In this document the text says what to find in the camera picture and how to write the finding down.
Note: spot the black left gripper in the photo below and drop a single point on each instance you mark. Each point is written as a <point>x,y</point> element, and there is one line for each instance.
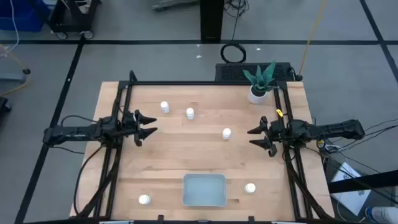
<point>129,124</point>

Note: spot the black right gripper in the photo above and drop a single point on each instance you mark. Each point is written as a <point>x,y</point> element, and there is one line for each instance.
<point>277,132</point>

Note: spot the white pill bottle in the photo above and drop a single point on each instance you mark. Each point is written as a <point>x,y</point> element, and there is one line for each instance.
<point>145,199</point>
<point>164,106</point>
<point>190,113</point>
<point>250,188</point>
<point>226,133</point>

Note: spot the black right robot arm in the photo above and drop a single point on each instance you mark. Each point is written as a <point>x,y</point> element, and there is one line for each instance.
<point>335,129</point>

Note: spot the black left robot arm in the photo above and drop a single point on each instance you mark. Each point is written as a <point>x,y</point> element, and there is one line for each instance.
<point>77,132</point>

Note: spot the grey plastic basket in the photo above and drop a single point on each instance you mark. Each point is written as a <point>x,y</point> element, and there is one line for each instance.
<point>202,194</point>

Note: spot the green plant in white pot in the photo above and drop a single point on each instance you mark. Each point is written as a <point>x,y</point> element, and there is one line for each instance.
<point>258,98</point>

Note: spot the power strip with plugs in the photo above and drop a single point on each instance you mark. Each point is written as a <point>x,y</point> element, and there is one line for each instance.
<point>326,147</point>

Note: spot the black perforated metal box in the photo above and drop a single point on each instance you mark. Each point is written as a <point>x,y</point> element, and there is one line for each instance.
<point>230,72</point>

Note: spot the white printed paper sheet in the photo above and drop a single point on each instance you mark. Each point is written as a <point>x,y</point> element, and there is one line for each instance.
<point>353,199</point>

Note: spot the black flat bar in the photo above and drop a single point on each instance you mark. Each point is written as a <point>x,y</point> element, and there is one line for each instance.
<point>363,181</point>

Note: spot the black upright pillar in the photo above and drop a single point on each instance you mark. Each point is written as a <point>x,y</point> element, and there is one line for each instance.
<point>211,18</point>

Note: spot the grey flat object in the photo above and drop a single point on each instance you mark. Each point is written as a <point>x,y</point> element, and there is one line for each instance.
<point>174,3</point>

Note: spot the black wheeled cart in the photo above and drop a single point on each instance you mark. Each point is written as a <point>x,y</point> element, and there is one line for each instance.
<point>73,21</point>

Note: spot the grey stand base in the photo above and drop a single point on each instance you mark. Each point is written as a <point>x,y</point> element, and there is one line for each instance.
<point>11,77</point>

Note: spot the black floor object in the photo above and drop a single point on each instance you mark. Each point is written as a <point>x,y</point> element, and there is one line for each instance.
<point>3,104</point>

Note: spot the white plastic bottle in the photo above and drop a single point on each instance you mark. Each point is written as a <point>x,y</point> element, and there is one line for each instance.
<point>384,215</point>

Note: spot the blue plastic bin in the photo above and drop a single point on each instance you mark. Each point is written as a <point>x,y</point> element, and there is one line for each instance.
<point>18,15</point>

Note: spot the black aluminium table frame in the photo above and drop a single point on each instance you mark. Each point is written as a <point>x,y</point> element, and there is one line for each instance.
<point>202,83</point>

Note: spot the black table edge bracket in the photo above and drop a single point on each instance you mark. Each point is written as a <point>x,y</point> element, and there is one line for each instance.
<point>160,218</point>
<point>251,219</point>

